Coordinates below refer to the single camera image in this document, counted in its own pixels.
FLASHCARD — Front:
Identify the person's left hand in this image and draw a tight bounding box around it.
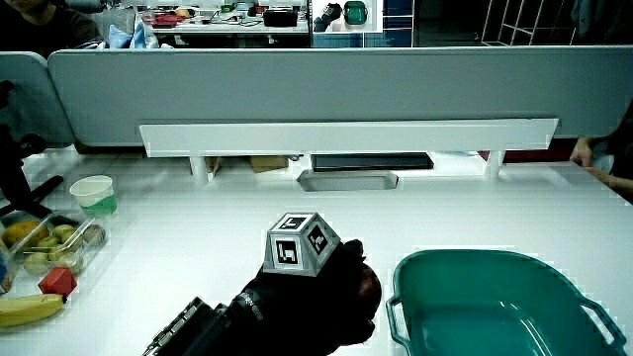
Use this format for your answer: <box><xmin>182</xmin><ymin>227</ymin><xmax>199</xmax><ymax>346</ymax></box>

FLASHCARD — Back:
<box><xmin>227</xmin><ymin>212</ymin><xmax>383</xmax><ymax>356</ymax></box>

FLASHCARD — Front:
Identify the red apple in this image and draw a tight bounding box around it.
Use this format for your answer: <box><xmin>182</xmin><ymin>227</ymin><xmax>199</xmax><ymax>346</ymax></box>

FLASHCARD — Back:
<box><xmin>358</xmin><ymin>264</ymin><xmax>384</xmax><ymax>317</ymax></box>

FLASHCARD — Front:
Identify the person's left forearm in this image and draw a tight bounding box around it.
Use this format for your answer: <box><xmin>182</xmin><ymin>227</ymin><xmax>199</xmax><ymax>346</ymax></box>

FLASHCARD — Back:
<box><xmin>141</xmin><ymin>296</ymin><xmax>258</xmax><ymax>356</ymax></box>

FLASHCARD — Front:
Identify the another person's forearm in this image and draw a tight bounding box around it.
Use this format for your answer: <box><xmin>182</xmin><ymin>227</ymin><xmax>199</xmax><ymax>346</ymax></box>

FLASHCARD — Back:
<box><xmin>583</xmin><ymin>165</ymin><xmax>633</xmax><ymax>204</ymax></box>

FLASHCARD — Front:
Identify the white desk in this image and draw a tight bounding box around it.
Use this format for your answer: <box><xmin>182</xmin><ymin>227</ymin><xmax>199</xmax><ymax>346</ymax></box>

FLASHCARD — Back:
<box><xmin>0</xmin><ymin>147</ymin><xmax>633</xmax><ymax>356</ymax></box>

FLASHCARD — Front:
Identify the white desk shelf riser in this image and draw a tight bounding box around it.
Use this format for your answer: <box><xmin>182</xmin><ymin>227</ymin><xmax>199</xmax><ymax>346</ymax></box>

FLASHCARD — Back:
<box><xmin>138</xmin><ymin>117</ymin><xmax>560</xmax><ymax>187</ymax></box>

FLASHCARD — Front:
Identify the brown cardboard box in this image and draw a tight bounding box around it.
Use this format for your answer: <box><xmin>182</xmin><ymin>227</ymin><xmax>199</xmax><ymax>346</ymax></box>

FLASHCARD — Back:
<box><xmin>248</xmin><ymin>155</ymin><xmax>290</xmax><ymax>174</ymax></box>

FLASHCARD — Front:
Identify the teal plastic basin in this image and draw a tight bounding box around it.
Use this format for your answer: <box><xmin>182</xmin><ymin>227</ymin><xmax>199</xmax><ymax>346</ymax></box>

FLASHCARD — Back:
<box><xmin>385</xmin><ymin>248</ymin><xmax>629</xmax><ymax>356</ymax></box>

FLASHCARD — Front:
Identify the large grey divider panel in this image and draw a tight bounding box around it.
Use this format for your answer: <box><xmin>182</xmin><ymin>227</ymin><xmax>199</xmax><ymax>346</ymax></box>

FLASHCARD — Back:
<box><xmin>46</xmin><ymin>44</ymin><xmax>633</xmax><ymax>147</ymax></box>

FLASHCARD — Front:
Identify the clear plastic fruit container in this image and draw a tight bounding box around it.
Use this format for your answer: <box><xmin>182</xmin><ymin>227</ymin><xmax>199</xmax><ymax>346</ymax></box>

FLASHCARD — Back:
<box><xmin>0</xmin><ymin>210</ymin><xmax>111</xmax><ymax>298</ymax></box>

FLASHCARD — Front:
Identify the white and green paper cup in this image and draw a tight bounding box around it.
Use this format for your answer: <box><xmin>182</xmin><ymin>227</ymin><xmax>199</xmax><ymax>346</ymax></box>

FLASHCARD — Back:
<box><xmin>68</xmin><ymin>174</ymin><xmax>119</xmax><ymax>218</ymax></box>

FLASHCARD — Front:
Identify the red cube block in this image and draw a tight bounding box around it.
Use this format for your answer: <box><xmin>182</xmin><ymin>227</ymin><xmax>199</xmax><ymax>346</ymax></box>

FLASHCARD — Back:
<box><xmin>38</xmin><ymin>267</ymin><xmax>78</xmax><ymax>298</ymax></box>

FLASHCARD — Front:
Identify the yellow banana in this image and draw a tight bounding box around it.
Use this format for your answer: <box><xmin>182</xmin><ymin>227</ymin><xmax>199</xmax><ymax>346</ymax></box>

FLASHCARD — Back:
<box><xmin>0</xmin><ymin>293</ymin><xmax>66</xmax><ymax>328</ymax></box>

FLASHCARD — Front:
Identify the white background table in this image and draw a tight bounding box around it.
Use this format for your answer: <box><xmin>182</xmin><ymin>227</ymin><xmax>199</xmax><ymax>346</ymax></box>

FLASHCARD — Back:
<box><xmin>147</xmin><ymin>4</ymin><xmax>311</xmax><ymax>36</ymax></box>

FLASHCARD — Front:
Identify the black bag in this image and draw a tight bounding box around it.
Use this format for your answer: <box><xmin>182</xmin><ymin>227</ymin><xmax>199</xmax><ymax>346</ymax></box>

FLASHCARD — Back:
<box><xmin>262</xmin><ymin>8</ymin><xmax>300</xmax><ymax>29</ymax></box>

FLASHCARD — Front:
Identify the orange fruit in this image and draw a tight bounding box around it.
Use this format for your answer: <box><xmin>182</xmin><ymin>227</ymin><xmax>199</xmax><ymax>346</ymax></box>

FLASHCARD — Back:
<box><xmin>1</xmin><ymin>220</ymin><xmax>50</xmax><ymax>249</ymax></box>

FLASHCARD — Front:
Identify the red tray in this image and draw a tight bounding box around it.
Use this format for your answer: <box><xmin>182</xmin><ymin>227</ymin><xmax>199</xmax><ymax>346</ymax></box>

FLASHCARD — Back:
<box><xmin>150</xmin><ymin>13</ymin><xmax>187</xmax><ymax>29</ymax></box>

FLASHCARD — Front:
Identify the blue plastic bag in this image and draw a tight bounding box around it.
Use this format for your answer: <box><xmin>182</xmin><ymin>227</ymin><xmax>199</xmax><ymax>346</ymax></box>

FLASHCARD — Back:
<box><xmin>107</xmin><ymin>20</ymin><xmax>160</xmax><ymax>49</ymax></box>

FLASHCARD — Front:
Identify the black tripod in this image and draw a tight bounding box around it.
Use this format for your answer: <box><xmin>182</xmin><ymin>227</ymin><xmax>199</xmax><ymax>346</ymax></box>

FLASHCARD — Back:
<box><xmin>0</xmin><ymin>79</ymin><xmax>65</xmax><ymax>220</ymax></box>

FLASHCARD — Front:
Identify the small grey divider panel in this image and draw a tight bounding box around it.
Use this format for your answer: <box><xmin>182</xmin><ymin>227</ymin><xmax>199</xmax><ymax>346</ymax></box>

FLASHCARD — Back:
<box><xmin>0</xmin><ymin>50</ymin><xmax>76</xmax><ymax>145</ymax></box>

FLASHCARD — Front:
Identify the white wire rack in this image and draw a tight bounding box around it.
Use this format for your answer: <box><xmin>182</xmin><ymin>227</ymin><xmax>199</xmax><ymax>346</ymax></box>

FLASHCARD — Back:
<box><xmin>481</xmin><ymin>0</ymin><xmax>579</xmax><ymax>47</ymax></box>

